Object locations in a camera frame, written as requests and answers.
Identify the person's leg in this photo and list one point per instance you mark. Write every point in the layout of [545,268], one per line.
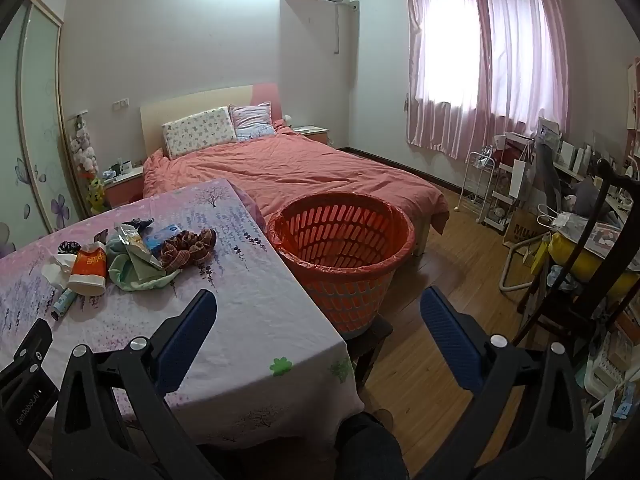
[370,450]

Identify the white floral pillow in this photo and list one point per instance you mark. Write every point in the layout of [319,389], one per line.
[200,132]

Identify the dark crinkled wrapper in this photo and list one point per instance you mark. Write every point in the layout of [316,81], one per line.
[137,225]

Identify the white crumpled tissue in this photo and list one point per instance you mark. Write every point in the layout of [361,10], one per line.
[56,266]

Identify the orange plastic laundry basket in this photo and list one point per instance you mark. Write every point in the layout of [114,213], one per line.
[350,290]

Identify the white paper bag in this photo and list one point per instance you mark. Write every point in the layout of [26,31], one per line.
[519,180]

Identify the white shelf trolley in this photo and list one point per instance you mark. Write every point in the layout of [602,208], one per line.
[500,200]

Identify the white mug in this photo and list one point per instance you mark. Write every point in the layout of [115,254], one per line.
[126,166]

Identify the beige and pink headboard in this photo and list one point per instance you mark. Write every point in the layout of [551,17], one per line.
[200,100]

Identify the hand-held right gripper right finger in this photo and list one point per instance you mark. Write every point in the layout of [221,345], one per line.
[450,342]

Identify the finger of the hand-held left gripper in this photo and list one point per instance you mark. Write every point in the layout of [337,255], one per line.
[35,345]

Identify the pale snack packet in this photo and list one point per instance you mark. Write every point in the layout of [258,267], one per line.
[135,245]

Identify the blue tissue pack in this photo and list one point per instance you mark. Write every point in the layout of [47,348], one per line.
[162,237]

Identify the dark wooden chair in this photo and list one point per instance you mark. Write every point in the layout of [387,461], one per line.
[600,220]

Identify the pink floral tablecloth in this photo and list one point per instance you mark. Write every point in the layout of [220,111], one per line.
[250,310]

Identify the brown paper bag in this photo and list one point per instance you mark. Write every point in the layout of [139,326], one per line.
[522,230]

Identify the pink nightstand with mugs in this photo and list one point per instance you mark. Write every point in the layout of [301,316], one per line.
[125,187]

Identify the pink striped pillow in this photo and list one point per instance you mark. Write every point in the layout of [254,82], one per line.
[252,120]

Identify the green fuzzy sock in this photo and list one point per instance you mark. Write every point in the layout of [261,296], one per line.
[130,275]

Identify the pink curtain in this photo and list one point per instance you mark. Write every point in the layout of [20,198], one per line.
[510,60]

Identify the small printed tube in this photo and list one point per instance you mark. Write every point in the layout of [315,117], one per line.
[62,305]

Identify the yellow bag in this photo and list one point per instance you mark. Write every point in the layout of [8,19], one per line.
[565,255]

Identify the brown plaid scrunchie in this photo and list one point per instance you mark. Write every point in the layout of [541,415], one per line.
[190,247]

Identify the flower print wardrobe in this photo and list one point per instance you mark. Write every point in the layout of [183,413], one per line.
[35,135]

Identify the white metal frame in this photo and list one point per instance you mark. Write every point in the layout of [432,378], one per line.
[507,265]

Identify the dark daisy print scrunchie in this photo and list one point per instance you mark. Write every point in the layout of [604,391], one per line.
[68,247]

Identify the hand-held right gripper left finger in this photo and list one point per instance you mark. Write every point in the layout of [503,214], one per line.
[186,345]

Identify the small pink nightstand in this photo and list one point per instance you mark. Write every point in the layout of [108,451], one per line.
[312,135]

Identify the bed with pink duvet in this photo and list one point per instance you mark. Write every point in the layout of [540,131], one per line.
[320,175]

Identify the yellow green plush toy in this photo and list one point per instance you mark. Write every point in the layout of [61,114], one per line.
[96,195]

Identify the air conditioner pipe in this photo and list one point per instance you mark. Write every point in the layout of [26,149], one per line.
[339,30]

